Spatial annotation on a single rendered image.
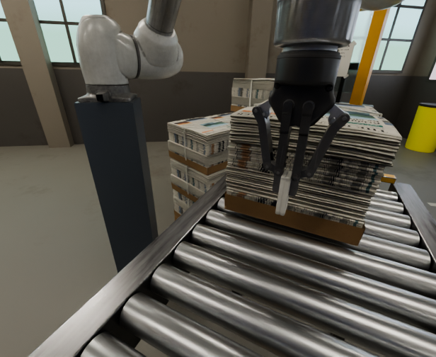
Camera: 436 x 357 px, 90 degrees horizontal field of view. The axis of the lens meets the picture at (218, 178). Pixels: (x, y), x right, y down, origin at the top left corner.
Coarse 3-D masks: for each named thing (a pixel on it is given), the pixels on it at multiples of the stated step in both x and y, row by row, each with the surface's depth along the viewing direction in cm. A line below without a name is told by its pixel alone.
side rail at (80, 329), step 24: (216, 192) 62; (192, 216) 51; (168, 240) 44; (144, 264) 38; (168, 264) 42; (120, 288) 34; (144, 288) 36; (96, 312) 31; (120, 312) 32; (72, 336) 28; (120, 336) 33
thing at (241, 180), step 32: (256, 128) 42; (320, 128) 37; (352, 128) 35; (384, 128) 36; (256, 160) 46; (288, 160) 42; (352, 160) 38; (384, 160) 35; (256, 192) 49; (320, 192) 42; (352, 192) 40; (352, 224) 42
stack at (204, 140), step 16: (176, 128) 126; (192, 128) 119; (208, 128) 119; (224, 128) 120; (176, 144) 130; (192, 144) 120; (208, 144) 111; (224, 144) 119; (176, 160) 138; (192, 160) 124; (208, 160) 115; (224, 160) 124; (176, 176) 143; (192, 176) 129; (208, 176) 118; (176, 192) 150; (192, 192) 134; (176, 208) 158
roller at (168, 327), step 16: (128, 304) 32; (144, 304) 32; (160, 304) 33; (128, 320) 31; (144, 320) 30; (160, 320) 30; (176, 320) 30; (192, 320) 31; (144, 336) 30; (160, 336) 29; (176, 336) 28; (192, 336) 28; (208, 336) 28; (224, 336) 29; (176, 352) 28; (192, 352) 27; (208, 352) 27; (224, 352) 27; (240, 352) 27
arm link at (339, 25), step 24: (288, 0) 23; (312, 0) 22; (336, 0) 21; (360, 0) 23; (288, 24) 24; (312, 24) 22; (336, 24) 22; (288, 48) 26; (312, 48) 24; (336, 48) 25
